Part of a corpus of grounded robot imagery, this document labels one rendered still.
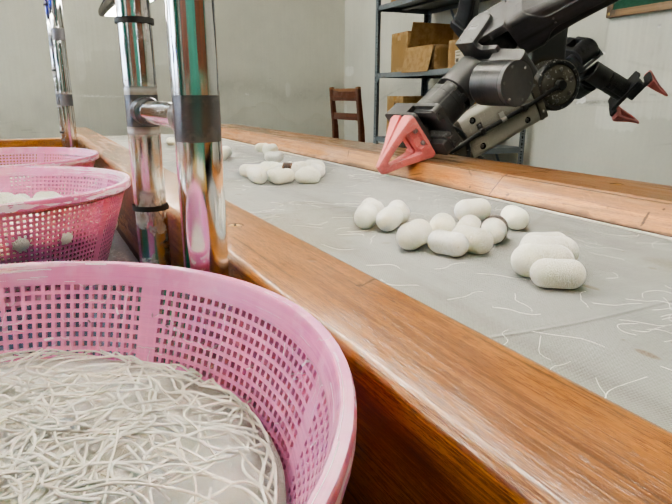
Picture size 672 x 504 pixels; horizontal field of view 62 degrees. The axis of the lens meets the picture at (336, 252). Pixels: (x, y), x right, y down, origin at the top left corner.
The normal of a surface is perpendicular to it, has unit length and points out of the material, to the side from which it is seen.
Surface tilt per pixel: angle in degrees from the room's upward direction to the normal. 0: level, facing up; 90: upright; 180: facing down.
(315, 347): 75
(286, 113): 90
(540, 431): 0
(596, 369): 0
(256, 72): 90
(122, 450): 21
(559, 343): 0
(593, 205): 45
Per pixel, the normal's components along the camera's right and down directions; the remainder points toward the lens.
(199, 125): 0.33, 0.26
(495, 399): 0.00, -0.96
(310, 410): -0.93, -0.25
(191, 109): 0.02, 0.27
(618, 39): -0.92, 0.11
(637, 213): -0.62, -0.59
